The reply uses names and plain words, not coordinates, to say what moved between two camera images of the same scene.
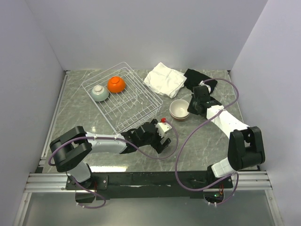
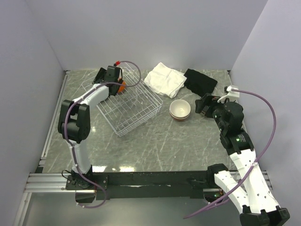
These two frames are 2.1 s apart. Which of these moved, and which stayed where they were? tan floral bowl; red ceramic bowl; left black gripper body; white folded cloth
Moved: left black gripper body
Stayed: red ceramic bowl; tan floral bowl; white folded cloth
